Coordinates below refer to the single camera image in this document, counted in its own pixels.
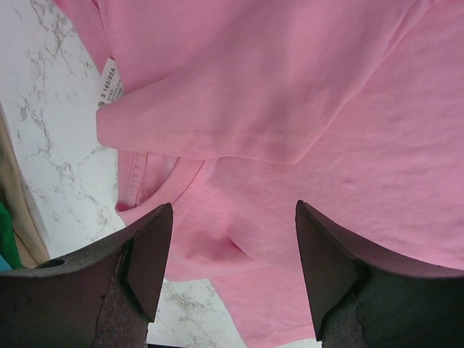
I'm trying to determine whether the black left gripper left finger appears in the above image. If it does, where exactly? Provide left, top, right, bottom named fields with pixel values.
left=1, top=204, right=173, bottom=347

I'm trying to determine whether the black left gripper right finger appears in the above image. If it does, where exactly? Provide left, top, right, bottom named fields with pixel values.
left=295, top=201, right=463, bottom=347

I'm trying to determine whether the pink t-shirt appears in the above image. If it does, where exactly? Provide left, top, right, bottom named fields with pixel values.
left=57, top=1, right=463, bottom=347

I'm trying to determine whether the wooden tray board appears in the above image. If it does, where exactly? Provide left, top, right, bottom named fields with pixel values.
left=1, top=116, right=49, bottom=268

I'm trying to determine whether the teal folded t-shirt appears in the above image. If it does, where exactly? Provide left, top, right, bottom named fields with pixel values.
left=0, top=255, right=12, bottom=272

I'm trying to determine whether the green folded t-shirt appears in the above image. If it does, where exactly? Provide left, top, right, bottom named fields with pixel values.
left=0, top=204, right=22, bottom=269

